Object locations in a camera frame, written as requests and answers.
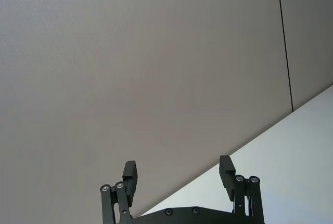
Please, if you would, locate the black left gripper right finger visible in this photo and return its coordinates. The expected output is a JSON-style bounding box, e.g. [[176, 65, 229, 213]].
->
[[219, 155, 265, 224]]

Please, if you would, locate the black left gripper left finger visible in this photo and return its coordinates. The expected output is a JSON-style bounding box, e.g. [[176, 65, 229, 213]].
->
[[99, 160, 139, 224]]

